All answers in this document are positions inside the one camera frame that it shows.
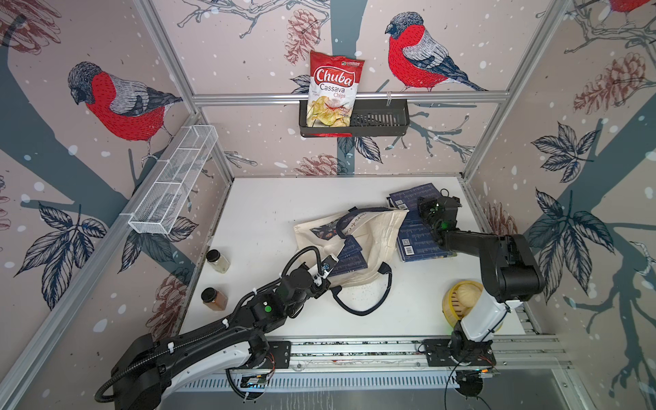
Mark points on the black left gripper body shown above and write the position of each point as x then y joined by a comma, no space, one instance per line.
312,289

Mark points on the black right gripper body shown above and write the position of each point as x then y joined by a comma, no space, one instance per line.
427,210

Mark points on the navy Chinese classics book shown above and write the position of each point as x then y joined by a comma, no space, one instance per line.
408,199

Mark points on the navy thin Chinese book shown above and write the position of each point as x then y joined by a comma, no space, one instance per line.
415,242

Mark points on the navy Chinese poetry book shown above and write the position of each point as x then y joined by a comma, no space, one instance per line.
350,258

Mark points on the cream canvas tote bag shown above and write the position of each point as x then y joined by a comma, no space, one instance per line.
375,229

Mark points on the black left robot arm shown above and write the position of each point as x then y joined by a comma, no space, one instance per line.
149,369

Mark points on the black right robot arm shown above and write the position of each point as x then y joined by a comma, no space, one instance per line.
510,274

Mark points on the red Chuba cassava chips bag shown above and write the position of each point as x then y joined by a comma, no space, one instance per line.
333,86

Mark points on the clear spice jar black lid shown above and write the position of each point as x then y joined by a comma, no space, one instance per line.
217,261

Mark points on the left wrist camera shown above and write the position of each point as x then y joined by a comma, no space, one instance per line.
327,265

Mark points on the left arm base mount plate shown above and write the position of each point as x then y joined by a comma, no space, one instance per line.
270,355

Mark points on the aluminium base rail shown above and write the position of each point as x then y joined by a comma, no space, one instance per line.
386,354

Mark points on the black wall basket shelf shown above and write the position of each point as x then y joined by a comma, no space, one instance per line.
370,118

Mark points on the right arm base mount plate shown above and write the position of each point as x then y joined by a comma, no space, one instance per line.
440,352

